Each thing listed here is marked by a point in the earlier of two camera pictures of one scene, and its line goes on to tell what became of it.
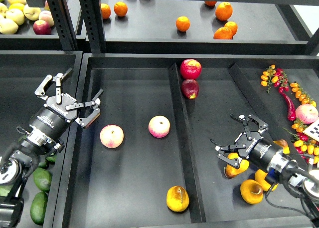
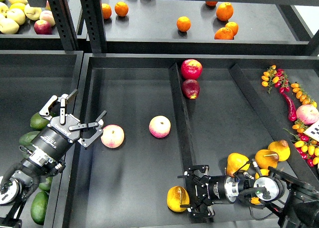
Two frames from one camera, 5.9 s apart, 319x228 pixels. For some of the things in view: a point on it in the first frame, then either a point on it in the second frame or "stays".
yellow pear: x=177 y=198 stays
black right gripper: x=262 y=152 → x=209 y=190
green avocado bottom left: x=38 y=207 stays
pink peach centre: x=159 y=126 stays
